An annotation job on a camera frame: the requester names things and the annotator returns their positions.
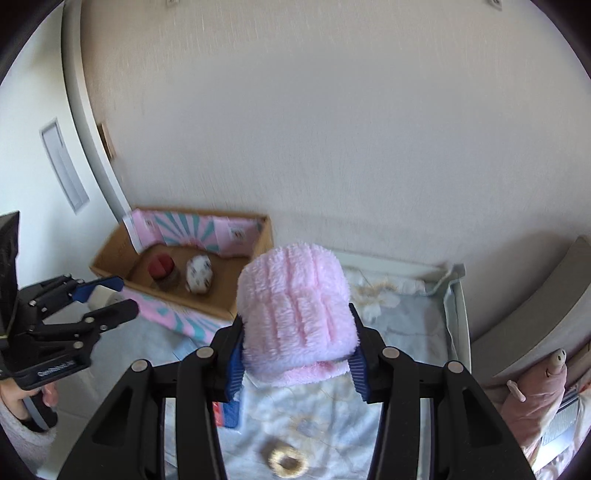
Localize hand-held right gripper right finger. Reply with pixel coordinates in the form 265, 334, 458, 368
347, 302, 537, 480

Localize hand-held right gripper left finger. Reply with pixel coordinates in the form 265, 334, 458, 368
56, 315, 245, 480

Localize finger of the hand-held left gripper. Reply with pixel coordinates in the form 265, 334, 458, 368
32, 298, 140, 342
18, 274, 124, 319

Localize small white object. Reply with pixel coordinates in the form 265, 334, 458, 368
89, 286, 123, 312

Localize pink fluffy cloth roll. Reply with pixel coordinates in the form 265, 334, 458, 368
236, 245, 361, 385

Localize cardboard box with pink lining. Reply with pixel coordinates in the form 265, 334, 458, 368
89, 207, 273, 344

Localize person's left forearm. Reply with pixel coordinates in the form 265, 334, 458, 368
0, 401, 59, 476

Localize person's left hand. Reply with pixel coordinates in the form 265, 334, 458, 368
0, 381, 60, 421

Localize light blue printed blanket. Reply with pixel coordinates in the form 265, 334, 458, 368
164, 268, 451, 480

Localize red and blue packet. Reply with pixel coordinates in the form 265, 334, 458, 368
212, 399, 241, 430

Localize red and brown toy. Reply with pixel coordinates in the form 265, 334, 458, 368
148, 257, 179, 291

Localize white speckled plush toy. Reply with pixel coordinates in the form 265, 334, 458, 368
185, 255, 212, 295

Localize pink plush toy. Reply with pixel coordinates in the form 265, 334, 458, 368
501, 348, 571, 462

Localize gold ring-shaped hair tie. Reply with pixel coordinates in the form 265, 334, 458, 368
265, 442, 309, 476

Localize grey wall panel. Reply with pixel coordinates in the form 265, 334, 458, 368
40, 119, 90, 213

